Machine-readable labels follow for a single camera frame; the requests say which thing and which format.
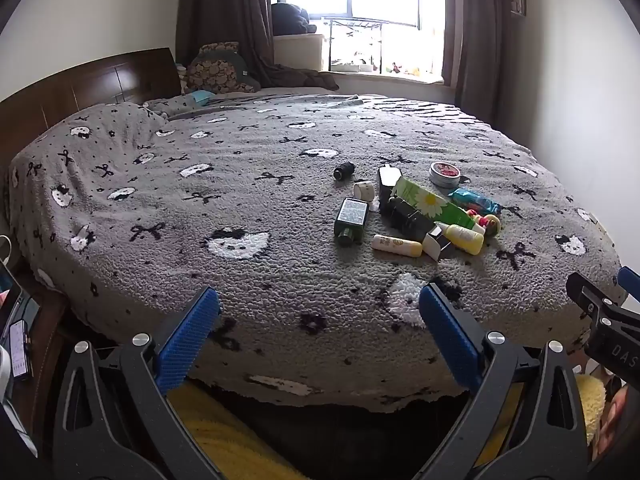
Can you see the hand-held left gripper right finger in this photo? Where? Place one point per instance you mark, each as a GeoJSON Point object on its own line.
{"type": "Point", "coordinates": [450, 337]}

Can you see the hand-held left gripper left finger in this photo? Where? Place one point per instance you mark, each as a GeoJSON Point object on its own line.
{"type": "Point", "coordinates": [192, 337]}

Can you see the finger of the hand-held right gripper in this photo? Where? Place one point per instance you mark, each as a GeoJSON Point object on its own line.
{"type": "Point", "coordinates": [631, 282]}
{"type": "Point", "coordinates": [585, 292]}

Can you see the small white black box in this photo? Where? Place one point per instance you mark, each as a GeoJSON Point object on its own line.
{"type": "Point", "coordinates": [435, 246]}

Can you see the yellow plastic bottle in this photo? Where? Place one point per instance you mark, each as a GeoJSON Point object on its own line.
{"type": "Point", "coordinates": [467, 240]}

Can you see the cream tube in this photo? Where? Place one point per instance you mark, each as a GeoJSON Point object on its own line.
{"type": "Point", "coordinates": [397, 246]}

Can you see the small yellow toy figure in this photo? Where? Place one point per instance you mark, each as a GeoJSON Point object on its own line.
{"type": "Point", "coordinates": [489, 222]}

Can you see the black box white end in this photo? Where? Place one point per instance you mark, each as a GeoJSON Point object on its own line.
{"type": "Point", "coordinates": [407, 220]}

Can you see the green daisy print box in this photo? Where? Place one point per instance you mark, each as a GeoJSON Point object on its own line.
{"type": "Point", "coordinates": [425, 200]}

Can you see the green glass bottle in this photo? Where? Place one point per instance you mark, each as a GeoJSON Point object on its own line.
{"type": "Point", "coordinates": [352, 215]}

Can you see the black rectangular box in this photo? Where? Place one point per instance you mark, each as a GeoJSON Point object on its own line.
{"type": "Point", "coordinates": [389, 182]}

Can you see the yellow fleece cloth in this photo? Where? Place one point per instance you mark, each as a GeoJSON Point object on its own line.
{"type": "Point", "coordinates": [220, 435]}

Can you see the blue wet wipes packet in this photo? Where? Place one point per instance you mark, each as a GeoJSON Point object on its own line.
{"type": "Point", "coordinates": [475, 201]}

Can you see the wooden nightstand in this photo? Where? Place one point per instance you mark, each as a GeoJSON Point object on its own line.
{"type": "Point", "coordinates": [47, 320]}

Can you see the grey cat print blanket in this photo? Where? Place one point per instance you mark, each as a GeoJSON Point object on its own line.
{"type": "Point", "coordinates": [250, 185]}

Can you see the round metal tin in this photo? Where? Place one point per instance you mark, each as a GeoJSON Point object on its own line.
{"type": "Point", "coordinates": [444, 174]}

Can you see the white tape roll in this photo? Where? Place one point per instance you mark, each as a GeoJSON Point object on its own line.
{"type": "Point", "coordinates": [363, 191]}

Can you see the small black bottle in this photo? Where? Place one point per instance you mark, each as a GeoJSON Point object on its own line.
{"type": "Point", "coordinates": [344, 170]}

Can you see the teal paper packet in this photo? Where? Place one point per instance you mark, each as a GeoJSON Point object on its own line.
{"type": "Point", "coordinates": [200, 98]}

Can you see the patterned brown cushion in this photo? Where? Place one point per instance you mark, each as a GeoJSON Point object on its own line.
{"type": "Point", "coordinates": [220, 72]}

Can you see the dark wooden headboard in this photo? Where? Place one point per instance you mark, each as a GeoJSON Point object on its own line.
{"type": "Point", "coordinates": [75, 90]}

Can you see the brown curtain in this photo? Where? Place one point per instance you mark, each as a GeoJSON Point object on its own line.
{"type": "Point", "coordinates": [225, 5]}
{"type": "Point", "coordinates": [480, 35]}

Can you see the dark brown cloth pile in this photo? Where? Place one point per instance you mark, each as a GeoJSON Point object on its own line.
{"type": "Point", "coordinates": [300, 79]}

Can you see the white storage box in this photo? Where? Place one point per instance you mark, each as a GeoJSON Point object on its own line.
{"type": "Point", "coordinates": [300, 52]}

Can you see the metal drying rack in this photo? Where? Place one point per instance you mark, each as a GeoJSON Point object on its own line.
{"type": "Point", "coordinates": [360, 22]}

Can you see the dark folded clothing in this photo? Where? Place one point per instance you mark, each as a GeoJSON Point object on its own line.
{"type": "Point", "coordinates": [292, 19]}

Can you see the wall switch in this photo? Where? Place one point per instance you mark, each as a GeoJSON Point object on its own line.
{"type": "Point", "coordinates": [518, 5]}

